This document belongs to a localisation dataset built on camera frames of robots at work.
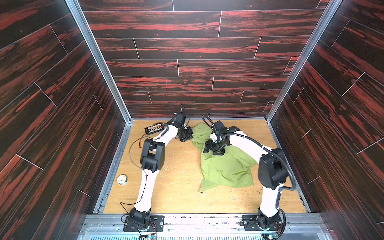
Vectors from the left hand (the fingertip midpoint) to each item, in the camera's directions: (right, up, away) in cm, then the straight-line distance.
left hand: (194, 135), depth 104 cm
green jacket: (+24, -20, -15) cm, 35 cm away
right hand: (+10, -9, -12) cm, 18 cm away
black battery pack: (-30, +6, +9) cm, 32 cm away
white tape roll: (-43, -26, -17) cm, 53 cm away
